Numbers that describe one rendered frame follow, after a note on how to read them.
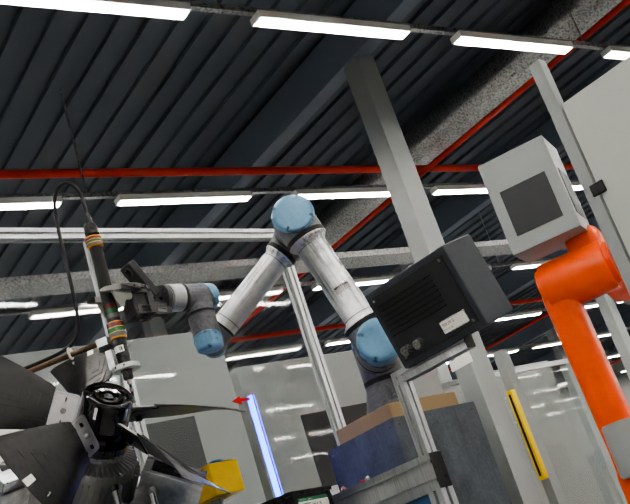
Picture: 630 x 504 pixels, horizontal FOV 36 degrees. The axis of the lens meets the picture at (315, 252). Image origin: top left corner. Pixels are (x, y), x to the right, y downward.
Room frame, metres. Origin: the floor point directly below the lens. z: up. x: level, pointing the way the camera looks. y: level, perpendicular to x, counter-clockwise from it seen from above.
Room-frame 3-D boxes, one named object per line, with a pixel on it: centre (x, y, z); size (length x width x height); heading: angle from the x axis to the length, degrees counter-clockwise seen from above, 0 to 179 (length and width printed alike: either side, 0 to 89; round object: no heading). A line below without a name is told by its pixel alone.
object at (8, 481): (2.09, 0.79, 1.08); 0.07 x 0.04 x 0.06; 145
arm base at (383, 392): (2.68, -0.07, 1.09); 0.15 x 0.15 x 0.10
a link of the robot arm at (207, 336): (2.53, 0.35, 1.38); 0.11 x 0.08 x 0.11; 4
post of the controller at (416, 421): (2.20, -0.09, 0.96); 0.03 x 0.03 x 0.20; 45
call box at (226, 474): (2.79, 0.48, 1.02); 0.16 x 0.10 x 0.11; 45
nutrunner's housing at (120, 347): (2.33, 0.53, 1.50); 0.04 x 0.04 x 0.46
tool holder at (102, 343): (2.33, 0.54, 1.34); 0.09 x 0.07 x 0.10; 80
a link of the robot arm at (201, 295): (2.52, 0.34, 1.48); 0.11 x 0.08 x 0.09; 135
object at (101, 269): (2.33, 0.53, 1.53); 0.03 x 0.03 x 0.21
